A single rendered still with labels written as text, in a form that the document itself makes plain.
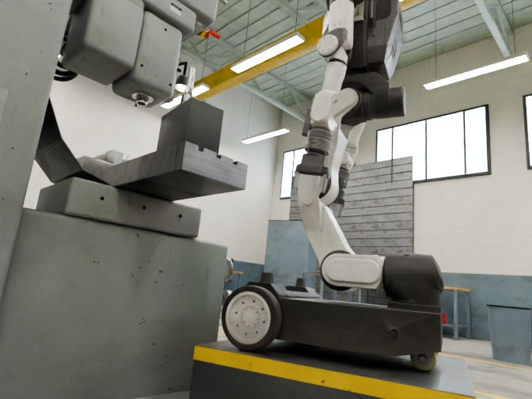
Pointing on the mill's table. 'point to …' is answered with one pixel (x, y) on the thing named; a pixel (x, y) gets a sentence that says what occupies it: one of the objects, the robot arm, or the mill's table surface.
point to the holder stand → (192, 125)
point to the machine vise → (96, 162)
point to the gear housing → (172, 14)
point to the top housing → (203, 10)
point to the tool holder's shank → (190, 81)
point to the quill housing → (153, 62)
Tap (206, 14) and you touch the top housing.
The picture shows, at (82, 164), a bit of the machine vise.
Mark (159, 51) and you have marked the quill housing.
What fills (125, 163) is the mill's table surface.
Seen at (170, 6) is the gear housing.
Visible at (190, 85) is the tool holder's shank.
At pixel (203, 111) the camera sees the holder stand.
